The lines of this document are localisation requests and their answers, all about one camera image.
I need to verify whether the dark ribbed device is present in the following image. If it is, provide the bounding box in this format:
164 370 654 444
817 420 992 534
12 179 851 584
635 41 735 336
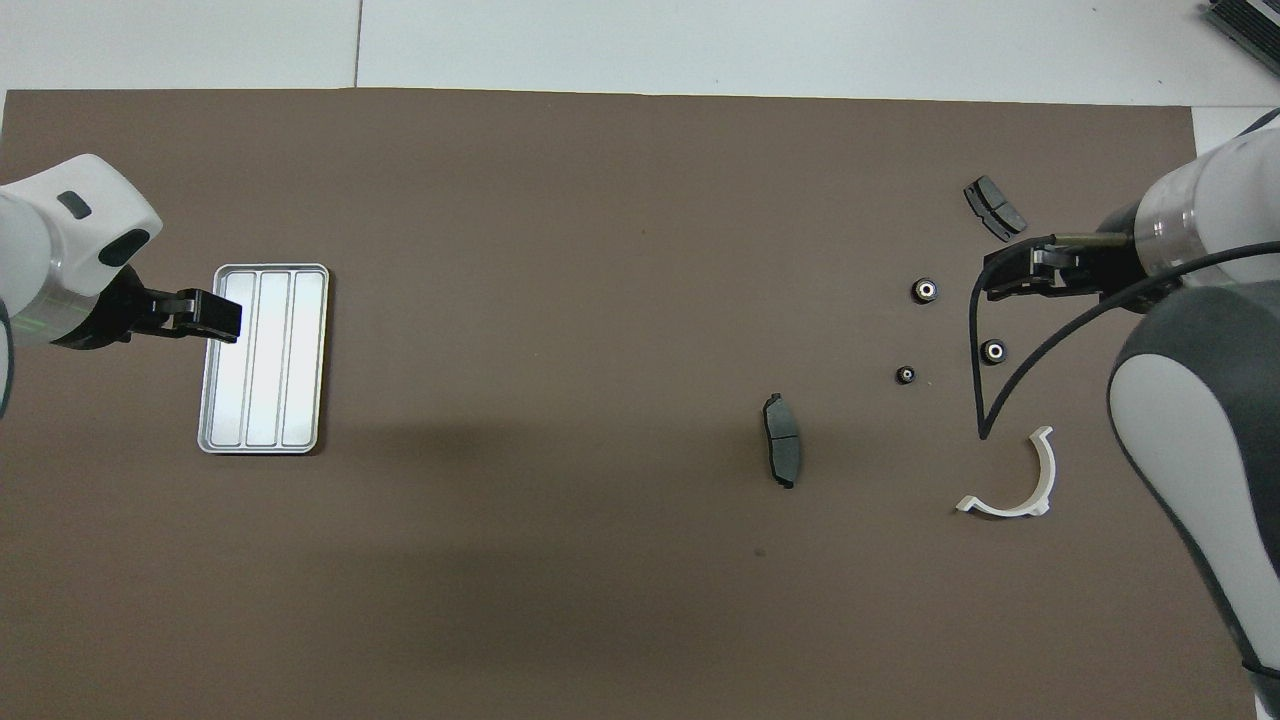
1205 0 1280 76

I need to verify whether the silver metal tray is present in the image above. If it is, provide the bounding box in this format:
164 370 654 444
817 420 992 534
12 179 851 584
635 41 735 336
197 264 331 456

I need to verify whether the long dark brake pad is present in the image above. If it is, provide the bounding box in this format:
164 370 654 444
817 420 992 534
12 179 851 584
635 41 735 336
762 392 804 490

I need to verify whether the short grooved brake pad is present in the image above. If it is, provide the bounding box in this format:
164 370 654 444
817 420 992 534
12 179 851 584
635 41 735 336
963 175 1029 243

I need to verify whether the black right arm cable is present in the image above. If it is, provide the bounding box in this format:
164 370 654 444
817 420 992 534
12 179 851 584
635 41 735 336
968 240 1280 441

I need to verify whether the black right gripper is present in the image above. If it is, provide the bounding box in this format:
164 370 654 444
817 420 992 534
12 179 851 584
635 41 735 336
984 204 1147 302

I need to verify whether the white curved plastic bracket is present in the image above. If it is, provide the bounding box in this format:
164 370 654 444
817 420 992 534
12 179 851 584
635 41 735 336
955 426 1057 519

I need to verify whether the brown table mat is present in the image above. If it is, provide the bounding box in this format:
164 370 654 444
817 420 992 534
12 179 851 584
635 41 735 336
0 88 1259 720

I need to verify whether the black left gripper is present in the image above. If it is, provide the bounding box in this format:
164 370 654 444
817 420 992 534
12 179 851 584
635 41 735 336
49 264 245 352

